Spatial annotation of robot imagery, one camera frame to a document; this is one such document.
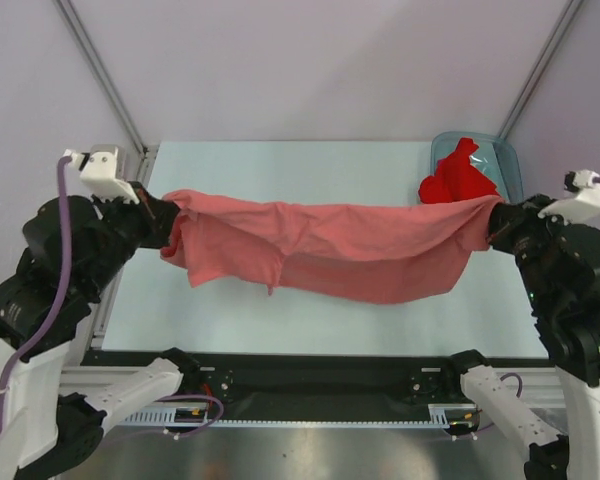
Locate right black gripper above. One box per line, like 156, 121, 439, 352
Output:
481, 189, 571, 306

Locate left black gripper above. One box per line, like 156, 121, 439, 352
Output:
84, 177, 183, 291

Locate salmon pink t shirt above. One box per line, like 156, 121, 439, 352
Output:
161, 190, 502, 305

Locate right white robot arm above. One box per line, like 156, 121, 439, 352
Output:
441, 195, 600, 479

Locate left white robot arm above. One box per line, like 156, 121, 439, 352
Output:
0, 183, 201, 479

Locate clear blue plastic bin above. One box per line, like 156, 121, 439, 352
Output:
430, 131, 524, 203

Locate bright red t shirt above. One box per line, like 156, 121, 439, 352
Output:
418, 137, 498, 204

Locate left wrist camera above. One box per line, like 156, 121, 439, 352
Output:
64, 144, 140, 204

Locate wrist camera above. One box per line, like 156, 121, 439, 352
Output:
538, 170, 600, 224
64, 144, 140, 204

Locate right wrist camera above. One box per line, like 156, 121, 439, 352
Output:
538, 170, 600, 224

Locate left aluminium corner post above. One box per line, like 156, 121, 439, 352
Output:
49, 0, 151, 156

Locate aluminium corner post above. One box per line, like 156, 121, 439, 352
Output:
49, 0, 151, 156
497, 0, 588, 140

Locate grey slotted cable duct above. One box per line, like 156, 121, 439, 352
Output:
121, 401, 477, 431

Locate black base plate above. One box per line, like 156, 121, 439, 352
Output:
79, 350, 556, 422

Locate right aluminium corner post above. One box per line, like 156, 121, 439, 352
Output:
497, 0, 588, 140

